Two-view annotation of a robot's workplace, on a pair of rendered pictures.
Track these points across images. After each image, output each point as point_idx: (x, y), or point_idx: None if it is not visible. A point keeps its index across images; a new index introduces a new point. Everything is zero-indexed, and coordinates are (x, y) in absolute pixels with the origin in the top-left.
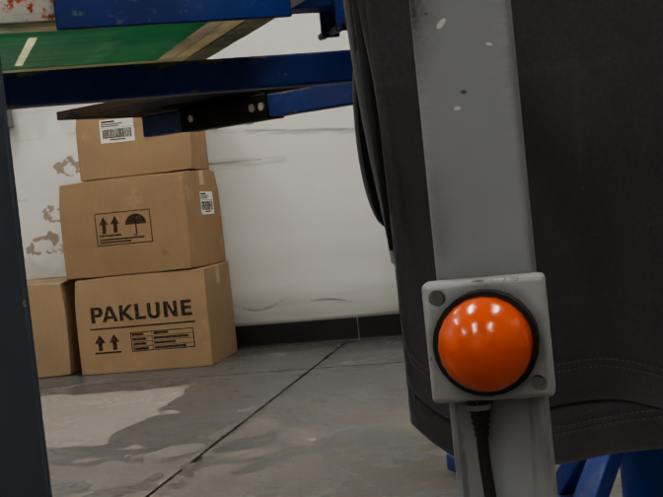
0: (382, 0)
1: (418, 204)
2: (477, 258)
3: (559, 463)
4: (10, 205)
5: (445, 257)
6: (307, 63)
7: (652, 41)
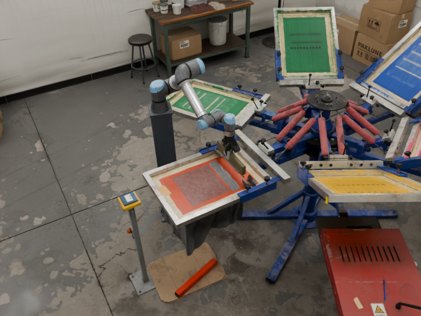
0: None
1: None
2: (131, 226)
3: (171, 226)
4: (175, 158)
5: (131, 225)
6: (257, 124)
7: None
